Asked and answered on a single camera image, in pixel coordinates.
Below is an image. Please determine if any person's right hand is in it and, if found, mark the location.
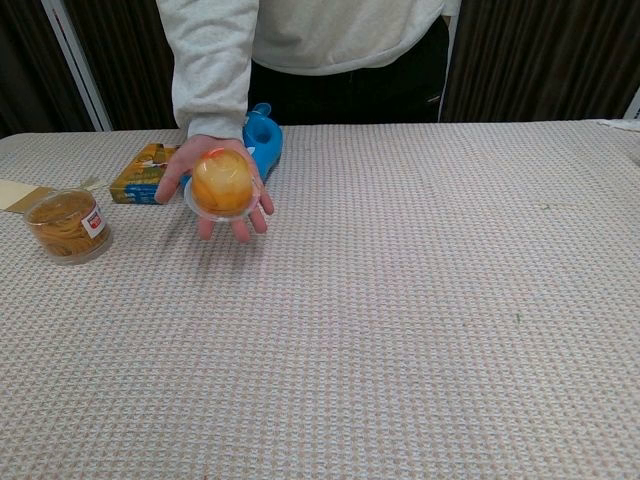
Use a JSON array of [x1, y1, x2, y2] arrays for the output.
[[154, 134, 276, 244]]

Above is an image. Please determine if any orange jelly cup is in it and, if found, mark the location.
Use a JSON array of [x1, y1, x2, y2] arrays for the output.
[[183, 147, 262, 222]]

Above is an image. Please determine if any grey sleeved right forearm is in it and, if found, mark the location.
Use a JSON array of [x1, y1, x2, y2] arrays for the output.
[[156, 0, 262, 142]]

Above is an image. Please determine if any yellow and blue box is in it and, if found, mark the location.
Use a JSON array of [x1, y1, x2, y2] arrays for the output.
[[108, 142, 182, 206]]

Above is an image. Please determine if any blue tape dispenser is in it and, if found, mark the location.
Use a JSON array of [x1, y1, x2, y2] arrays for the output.
[[179, 102, 285, 189]]

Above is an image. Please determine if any dark brown curtain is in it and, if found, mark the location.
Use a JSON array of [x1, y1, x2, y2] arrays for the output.
[[0, 0, 177, 140], [441, 0, 640, 124]]

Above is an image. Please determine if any clear jar of rubber bands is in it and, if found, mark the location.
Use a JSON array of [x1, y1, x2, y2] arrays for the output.
[[23, 188, 115, 267]]

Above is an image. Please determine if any tan cardboard piece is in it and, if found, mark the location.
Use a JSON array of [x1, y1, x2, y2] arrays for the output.
[[3, 188, 57, 215]]

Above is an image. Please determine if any cream paper sheet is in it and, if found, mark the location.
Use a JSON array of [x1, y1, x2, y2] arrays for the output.
[[0, 178, 40, 210]]

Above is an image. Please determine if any person torso grey sweatshirt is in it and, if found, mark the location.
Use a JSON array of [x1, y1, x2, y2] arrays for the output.
[[248, 0, 462, 127]]

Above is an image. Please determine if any checked beige tablecloth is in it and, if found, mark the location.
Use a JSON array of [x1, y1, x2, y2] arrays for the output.
[[0, 118, 640, 480]]

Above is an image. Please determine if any white crumpled paper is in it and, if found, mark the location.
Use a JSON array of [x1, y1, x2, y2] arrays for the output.
[[596, 118, 640, 133]]

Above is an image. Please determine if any slanted white frame bar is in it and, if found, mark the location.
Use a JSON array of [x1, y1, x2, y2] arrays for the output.
[[39, 0, 113, 133]]

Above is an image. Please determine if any upright white frame bar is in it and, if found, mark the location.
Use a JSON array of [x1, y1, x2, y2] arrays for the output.
[[437, 13, 459, 124]]

